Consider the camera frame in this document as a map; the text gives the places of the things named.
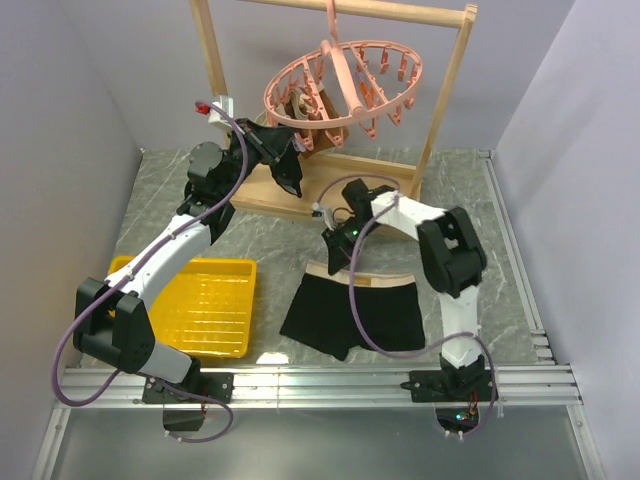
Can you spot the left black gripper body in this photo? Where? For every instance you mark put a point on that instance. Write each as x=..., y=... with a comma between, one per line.
x=258, y=149

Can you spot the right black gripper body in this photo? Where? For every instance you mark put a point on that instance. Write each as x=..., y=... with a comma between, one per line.
x=353, y=228

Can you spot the purple clothes clip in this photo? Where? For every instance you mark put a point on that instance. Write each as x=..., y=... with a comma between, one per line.
x=300, y=147

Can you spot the pink round clip hanger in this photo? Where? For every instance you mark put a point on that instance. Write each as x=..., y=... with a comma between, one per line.
x=342, y=84

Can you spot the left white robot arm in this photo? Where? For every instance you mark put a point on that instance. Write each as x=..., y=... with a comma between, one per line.
x=113, y=314

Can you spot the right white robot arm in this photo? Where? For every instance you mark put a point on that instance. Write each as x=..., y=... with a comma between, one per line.
x=453, y=263

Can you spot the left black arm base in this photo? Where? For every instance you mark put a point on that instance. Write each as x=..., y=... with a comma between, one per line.
x=185, y=405

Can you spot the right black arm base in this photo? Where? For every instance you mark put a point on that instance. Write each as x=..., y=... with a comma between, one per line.
x=457, y=394

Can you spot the wooden hanging rack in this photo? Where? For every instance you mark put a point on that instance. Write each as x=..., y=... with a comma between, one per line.
x=320, y=167

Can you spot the yellow plastic tray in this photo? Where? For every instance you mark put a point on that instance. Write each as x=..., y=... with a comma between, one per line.
x=206, y=309

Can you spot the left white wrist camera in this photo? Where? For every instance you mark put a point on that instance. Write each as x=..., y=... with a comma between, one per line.
x=219, y=111

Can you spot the aluminium mounting rail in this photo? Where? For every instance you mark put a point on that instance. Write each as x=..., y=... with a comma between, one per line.
x=334, y=422

